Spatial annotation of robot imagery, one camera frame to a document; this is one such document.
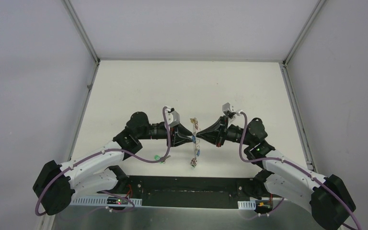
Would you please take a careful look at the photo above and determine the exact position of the green tag key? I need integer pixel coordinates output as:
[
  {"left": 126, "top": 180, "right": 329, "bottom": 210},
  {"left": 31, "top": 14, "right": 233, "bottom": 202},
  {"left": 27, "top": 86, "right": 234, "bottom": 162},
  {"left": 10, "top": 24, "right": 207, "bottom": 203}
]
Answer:
[{"left": 154, "top": 155, "right": 171, "bottom": 164}]

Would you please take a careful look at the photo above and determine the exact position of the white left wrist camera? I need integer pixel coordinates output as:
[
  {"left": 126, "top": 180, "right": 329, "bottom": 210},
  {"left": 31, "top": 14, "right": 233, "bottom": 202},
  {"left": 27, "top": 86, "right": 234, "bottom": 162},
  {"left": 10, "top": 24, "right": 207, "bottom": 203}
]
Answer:
[{"left": 164, "top": 106, "right": 180, "bottom": 127}]

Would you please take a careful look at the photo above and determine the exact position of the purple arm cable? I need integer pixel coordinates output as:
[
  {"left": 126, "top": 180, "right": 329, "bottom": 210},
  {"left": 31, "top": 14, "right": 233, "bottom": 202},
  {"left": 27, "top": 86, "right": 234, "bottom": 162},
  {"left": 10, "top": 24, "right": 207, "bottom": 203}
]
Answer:
[
  {"left": 236, "top": 111, "right": 362, "bottom": 230},
  {"left": 34, "top": 106, "right": 173, "bottom": 217}
]

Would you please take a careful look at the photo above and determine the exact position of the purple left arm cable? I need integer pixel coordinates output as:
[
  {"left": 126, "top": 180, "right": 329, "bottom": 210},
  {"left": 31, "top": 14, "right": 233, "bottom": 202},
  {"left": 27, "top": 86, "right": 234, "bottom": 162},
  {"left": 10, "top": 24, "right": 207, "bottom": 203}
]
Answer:
[{"left": 34, "top": 106, "right": 173, "bottom": 217}]

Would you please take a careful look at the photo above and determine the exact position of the aluminium frame rail left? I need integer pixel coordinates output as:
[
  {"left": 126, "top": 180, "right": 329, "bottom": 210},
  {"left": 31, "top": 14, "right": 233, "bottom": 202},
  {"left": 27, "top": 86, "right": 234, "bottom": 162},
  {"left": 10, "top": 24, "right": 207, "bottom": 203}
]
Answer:
[{"left": 62, "top": 0, "right": 99, "bottom": 160}]

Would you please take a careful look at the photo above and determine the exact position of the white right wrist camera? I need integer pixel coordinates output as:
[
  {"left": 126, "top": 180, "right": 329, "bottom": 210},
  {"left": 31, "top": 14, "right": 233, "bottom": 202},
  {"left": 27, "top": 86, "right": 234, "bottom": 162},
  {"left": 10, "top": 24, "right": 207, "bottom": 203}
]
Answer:
[{"left": 222, "top": 103, "right": 237, "bottom": 119}]

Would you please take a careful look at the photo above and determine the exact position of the aluminium frame rail right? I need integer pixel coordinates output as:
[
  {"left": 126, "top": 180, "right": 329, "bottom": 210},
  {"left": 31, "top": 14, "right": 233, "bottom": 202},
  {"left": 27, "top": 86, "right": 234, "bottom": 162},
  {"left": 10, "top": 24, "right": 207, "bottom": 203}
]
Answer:
[{"left": 279, "top": 0, "right": 328, "bottom": 172}]

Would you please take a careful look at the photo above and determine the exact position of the white slotted cable duct left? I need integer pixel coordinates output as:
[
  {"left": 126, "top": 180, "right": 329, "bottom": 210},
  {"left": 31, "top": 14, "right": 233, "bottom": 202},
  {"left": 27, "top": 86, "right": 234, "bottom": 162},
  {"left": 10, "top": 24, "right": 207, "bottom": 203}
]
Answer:
[{"left": 70, "top": 195, "right": 132, "bottom": 207}]

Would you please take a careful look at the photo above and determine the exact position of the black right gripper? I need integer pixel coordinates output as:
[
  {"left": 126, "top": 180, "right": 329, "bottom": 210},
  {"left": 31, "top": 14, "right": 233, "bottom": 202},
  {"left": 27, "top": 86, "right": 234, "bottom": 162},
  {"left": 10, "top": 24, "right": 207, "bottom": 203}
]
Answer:
[{"left": 196, "top": 115, "right": 253, "bottom": 147}]

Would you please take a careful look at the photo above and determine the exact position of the black robot base mount plate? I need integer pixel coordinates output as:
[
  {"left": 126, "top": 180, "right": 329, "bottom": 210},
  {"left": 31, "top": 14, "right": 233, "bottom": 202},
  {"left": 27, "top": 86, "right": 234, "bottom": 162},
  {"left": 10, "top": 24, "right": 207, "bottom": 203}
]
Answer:
[{"left": 96, "top": 175, "right": 285, "bottom": 209}]

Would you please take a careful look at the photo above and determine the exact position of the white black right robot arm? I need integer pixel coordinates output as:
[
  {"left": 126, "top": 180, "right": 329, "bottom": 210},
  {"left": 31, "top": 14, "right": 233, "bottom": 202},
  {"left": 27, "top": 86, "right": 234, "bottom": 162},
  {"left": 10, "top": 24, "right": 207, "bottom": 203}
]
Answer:
[{"left": 198, "top": 115, "right": 361, "bottom": 230}]

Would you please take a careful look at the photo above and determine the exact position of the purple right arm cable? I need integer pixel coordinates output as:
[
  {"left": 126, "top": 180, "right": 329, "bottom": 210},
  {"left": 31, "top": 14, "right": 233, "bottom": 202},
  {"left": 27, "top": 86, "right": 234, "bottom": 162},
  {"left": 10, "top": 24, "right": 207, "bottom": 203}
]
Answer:
[{"left": 236, "top": 111, "right": 362, "bottom": 230}]

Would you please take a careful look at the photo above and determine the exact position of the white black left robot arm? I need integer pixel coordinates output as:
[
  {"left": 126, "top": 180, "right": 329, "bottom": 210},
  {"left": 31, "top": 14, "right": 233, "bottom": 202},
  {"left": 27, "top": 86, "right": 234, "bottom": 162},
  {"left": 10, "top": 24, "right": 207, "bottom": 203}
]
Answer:
[{"left": 33, "top": 106, "right": 192, "bottom": 216}]

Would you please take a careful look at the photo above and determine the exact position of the white slotted cable duct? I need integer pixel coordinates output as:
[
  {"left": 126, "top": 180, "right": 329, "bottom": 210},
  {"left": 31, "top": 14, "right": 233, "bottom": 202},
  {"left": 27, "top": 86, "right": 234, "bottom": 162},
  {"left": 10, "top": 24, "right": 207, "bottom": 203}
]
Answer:
[
  {"left": 70, "top": 195, "right": 132, "bottom": 207},
  {"left": 237, "top": 200, "right": 256, "bottom": 210}
]

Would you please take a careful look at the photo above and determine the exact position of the aluminium frame rail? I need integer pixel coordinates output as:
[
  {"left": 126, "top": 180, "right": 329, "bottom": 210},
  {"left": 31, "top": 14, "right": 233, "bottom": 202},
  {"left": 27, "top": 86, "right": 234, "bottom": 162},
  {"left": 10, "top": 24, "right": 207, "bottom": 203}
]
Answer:
[
  {"left": 62, "top": 0, "right": 99, "bottom": 160},
  {"left": 279, "top": 0, "right": 328, "bottom": 172}
]

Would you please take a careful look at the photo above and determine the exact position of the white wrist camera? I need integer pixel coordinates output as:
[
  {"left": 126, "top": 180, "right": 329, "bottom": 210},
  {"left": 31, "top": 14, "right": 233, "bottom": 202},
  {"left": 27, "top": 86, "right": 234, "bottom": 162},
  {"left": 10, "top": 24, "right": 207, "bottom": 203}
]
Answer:
[
  {"left": 222, "top": 103, "right": 237, "bottom": 119},
  {"left": 164, "top": 106, "right": 180, "bottom": 127}
]

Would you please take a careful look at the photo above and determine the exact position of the white slotted cable duct right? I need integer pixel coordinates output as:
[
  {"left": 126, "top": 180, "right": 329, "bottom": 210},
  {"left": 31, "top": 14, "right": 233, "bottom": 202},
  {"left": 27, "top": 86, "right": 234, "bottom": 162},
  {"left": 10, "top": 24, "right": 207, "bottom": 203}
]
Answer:
[{"left": 237, "top": 200, "right": 256, "bottom": 210}]

